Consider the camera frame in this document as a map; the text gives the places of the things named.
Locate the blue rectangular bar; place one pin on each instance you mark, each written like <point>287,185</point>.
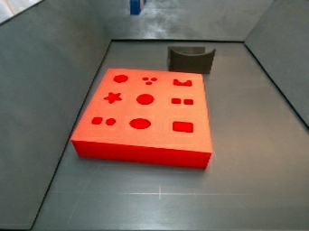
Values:
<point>136,6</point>

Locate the red shape-sorting board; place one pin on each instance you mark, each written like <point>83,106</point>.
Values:
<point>145,117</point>

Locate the black curved fixture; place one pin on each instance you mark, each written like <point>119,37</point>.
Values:
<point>190,59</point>

